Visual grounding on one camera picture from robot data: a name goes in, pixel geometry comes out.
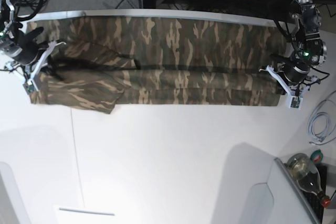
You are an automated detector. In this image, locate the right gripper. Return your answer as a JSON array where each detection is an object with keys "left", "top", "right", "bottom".
[{"left": 5, "top": 27, "right": 64, "bottom": 80}]

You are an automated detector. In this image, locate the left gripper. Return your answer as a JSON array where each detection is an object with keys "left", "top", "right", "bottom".
[{"left": 270, "top": 54, "right": 310, "bottom": 85}]

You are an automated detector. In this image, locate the camouflage t-shirt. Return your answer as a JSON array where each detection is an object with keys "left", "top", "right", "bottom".
[{"left": 30, "top": 16, "right": 287, "bottom": 114}]

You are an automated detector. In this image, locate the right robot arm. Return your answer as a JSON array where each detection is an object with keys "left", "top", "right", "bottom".
[{"left": 1, "top": 0, "right": 56, "bottom": 81}]

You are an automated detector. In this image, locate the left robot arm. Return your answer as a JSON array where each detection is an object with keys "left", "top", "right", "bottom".
[{"left": 272, "top": 0, "right": 327, "bottom": 86}]

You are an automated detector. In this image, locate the green tape roll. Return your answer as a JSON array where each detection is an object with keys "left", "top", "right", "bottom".
[{"left": 310, "top": 150, "right": 323, "bottom": 164}]

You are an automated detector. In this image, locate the clear plastic bottle red cap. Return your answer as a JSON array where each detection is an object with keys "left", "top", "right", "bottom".
[{"left": 287, "top": 153, "right": 331, "bottom": 208}]

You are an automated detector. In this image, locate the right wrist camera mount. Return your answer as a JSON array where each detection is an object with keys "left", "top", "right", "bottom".
[{"left": 4, "top": 40, "right": 66, "bottom": 94}]

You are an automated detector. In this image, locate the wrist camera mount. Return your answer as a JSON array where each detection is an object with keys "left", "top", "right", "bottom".
[
  {"left": 259, "top": 65, "right": 320, "bottom": 110},
  {"left": 4, "top": 40, "right": 66, "bottom": 94}
]

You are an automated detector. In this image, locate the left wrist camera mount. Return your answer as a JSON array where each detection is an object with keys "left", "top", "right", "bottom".
[{"left": 259, "top": 65, "right": 320, "bottom": 110}]

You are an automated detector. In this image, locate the white coiled cable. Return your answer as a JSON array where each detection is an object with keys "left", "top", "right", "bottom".
[{"left": 307, "top": 98, "right": 336, "bottom": 145}]

